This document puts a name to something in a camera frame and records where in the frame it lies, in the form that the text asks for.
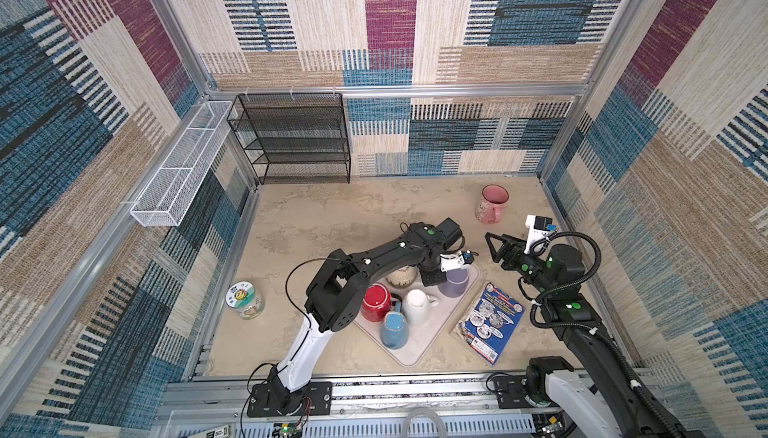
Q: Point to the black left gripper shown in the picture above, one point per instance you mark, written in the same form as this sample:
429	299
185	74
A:
441	277

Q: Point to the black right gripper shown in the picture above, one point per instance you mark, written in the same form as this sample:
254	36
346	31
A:
515	249

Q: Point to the lavender purple mug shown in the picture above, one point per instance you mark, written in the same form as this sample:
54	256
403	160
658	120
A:
456	283

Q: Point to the pink cartoon mug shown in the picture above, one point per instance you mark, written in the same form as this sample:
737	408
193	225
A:
493	200

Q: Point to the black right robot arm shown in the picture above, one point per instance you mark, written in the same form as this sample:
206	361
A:
621	405

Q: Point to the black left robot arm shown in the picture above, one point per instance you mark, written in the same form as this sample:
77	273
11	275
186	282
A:
334	299

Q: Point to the beige speckled ceramic mug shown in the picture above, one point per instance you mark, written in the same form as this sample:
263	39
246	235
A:
403	277

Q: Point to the white mug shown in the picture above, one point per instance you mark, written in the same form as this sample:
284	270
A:
417	306

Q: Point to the red mug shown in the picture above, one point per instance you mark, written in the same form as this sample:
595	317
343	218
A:
377	302

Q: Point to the light blue mug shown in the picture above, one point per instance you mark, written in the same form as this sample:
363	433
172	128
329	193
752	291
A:
394	330

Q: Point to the white plastic tray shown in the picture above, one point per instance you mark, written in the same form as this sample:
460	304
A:
439	308

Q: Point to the blue snack package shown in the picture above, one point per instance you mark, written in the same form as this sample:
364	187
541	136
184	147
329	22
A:
489	322

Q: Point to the green lidded round tin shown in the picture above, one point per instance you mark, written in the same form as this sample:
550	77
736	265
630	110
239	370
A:
245	299

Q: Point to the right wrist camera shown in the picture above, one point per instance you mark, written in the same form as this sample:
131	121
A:
540	228

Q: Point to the black wire mesh shelf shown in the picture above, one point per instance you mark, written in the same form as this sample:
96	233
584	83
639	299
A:
294	138

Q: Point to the white wire mesh basket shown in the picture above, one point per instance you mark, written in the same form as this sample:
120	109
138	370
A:
169	194

